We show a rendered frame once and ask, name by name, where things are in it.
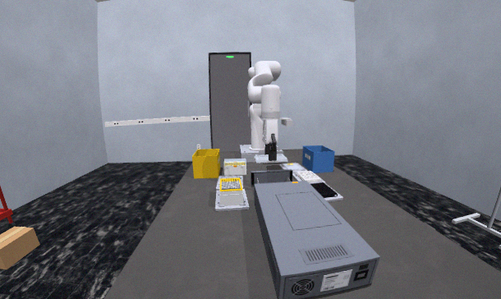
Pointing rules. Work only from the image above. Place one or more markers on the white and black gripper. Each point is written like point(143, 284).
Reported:
point(270, 132)

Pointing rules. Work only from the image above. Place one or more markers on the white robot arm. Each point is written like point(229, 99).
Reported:
point(265, 98)

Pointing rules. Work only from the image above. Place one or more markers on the yellow open-top box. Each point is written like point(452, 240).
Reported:
point(206, 164)

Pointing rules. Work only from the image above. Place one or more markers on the black multiwell plate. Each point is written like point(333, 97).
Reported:
point(325, 192)

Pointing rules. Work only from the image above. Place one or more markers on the blue open-top bin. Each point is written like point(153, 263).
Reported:
point(318, 159)

